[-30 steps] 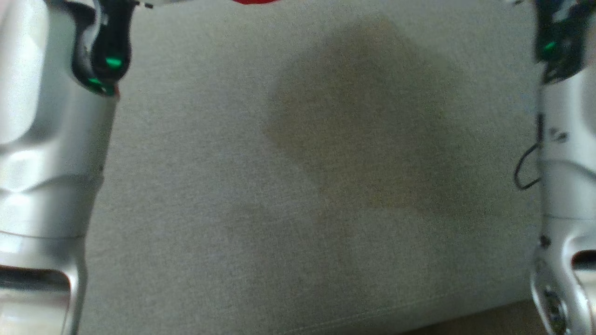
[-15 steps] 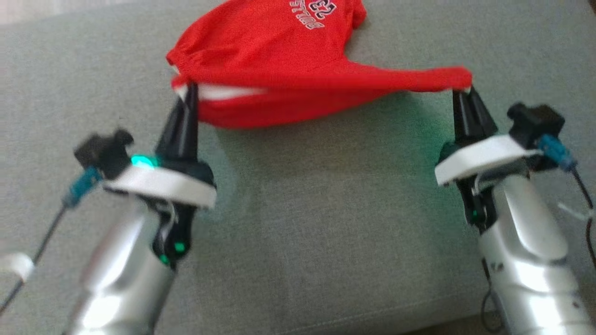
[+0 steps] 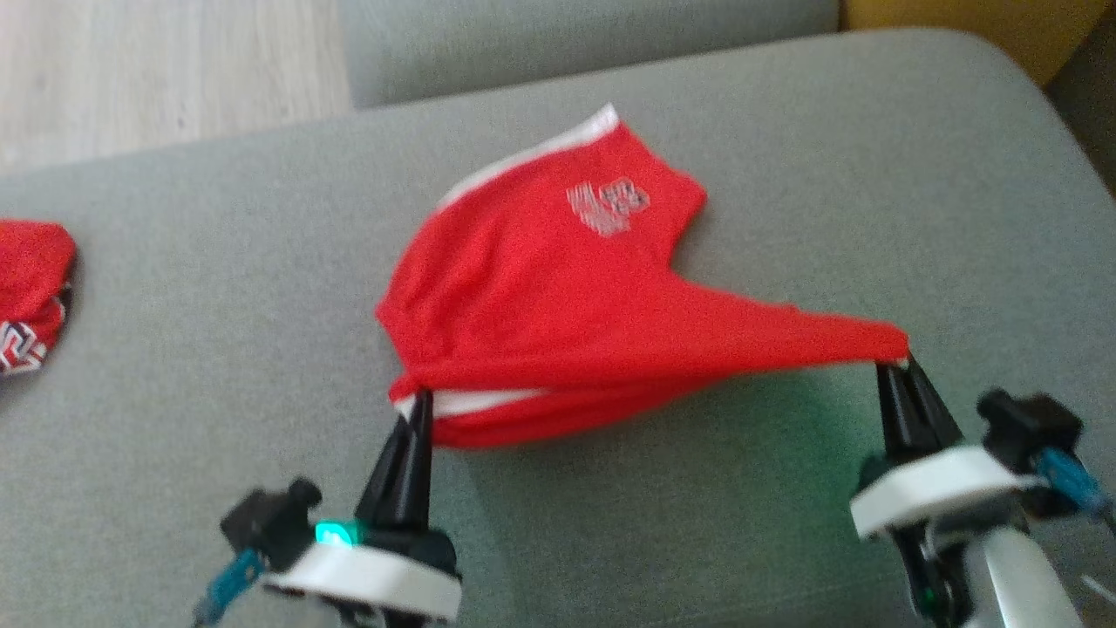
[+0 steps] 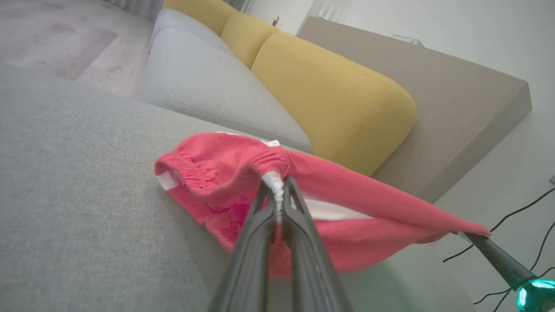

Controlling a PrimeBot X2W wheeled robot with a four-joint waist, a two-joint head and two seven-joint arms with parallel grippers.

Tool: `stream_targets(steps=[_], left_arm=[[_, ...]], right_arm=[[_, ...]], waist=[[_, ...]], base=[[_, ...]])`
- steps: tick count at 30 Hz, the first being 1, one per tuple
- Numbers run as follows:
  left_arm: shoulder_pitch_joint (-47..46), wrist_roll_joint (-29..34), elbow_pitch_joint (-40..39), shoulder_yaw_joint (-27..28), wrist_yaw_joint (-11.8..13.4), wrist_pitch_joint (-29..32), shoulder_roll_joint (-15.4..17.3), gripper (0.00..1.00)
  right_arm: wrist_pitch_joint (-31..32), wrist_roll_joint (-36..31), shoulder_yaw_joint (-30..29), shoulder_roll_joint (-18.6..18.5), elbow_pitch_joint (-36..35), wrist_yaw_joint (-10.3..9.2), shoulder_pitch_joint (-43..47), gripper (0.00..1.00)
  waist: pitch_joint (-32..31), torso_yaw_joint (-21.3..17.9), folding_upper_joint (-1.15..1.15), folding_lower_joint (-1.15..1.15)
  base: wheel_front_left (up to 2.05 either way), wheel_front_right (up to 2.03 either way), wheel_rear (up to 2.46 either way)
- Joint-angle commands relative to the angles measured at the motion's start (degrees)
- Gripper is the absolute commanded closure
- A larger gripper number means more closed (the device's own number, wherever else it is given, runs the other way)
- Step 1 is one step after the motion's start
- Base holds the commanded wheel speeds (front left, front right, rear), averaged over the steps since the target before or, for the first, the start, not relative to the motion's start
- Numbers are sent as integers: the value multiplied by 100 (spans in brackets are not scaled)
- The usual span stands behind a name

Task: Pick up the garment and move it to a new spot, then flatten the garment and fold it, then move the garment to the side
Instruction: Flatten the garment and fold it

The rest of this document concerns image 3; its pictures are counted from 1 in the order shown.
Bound red shorts white stripes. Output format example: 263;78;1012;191
375;103;912;450

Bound large grey sofa seat cushion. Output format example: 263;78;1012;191
0;26;1116;628

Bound grey sofa cushion with seam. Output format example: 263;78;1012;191
338;0;842;110

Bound mustard yellow furniture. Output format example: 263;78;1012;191
840;0;1108;86

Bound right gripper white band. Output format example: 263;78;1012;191
850;353;1047;628

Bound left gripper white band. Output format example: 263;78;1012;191
260;388;463;628

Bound red jersey black white print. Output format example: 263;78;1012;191
0;220;78;378

